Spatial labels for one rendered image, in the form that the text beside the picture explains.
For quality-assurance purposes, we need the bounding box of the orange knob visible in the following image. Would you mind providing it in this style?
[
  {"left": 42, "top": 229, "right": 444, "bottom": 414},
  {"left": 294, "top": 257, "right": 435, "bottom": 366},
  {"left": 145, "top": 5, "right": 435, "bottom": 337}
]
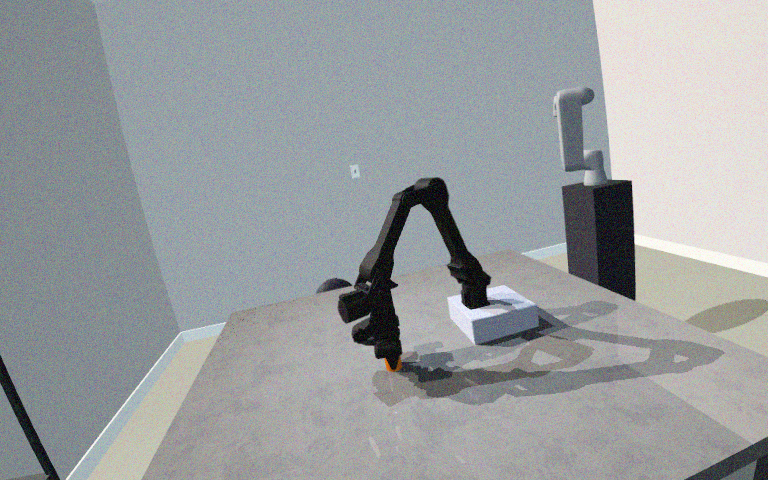
[{"left": 384, "top": 356, "right": 402, "bottom": 371}]

